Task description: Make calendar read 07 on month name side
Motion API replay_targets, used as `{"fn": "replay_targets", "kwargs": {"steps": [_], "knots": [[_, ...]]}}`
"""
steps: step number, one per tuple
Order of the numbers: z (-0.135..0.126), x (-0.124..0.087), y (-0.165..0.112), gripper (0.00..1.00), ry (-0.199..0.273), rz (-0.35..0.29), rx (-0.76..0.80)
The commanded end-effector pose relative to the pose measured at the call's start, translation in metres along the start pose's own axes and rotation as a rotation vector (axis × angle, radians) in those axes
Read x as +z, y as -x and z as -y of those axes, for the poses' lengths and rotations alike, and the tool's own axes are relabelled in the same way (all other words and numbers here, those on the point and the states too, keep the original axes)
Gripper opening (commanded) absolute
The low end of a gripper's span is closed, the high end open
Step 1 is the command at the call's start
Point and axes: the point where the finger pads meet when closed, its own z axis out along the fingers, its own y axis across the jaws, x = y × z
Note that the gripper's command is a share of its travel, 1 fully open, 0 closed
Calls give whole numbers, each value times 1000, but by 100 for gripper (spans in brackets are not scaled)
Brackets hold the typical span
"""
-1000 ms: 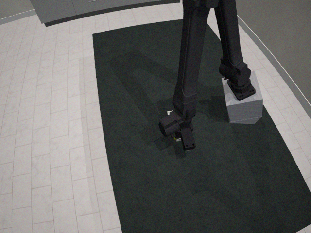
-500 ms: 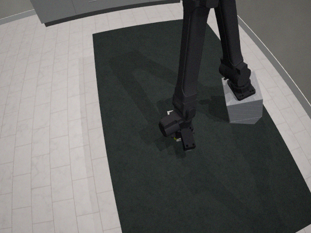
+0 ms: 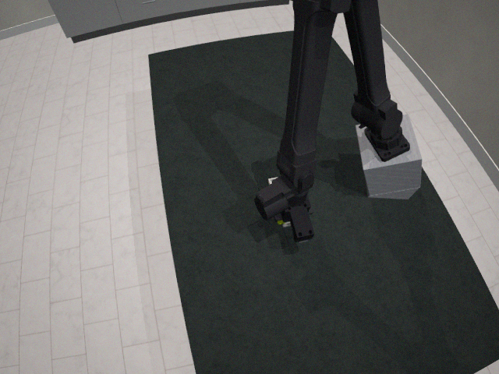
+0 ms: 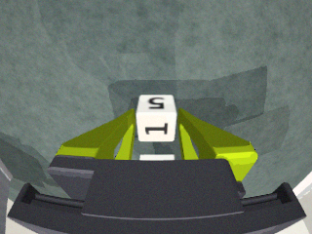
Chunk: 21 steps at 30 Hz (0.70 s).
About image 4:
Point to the beige open-top tray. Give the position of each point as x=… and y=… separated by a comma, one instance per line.
x=157, y=157

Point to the white number cube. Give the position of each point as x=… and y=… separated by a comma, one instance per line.
x=156, y=118

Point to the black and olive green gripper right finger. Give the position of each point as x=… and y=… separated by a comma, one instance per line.
x=213, y=142

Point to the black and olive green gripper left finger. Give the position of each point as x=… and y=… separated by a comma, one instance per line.
x=102, y=141

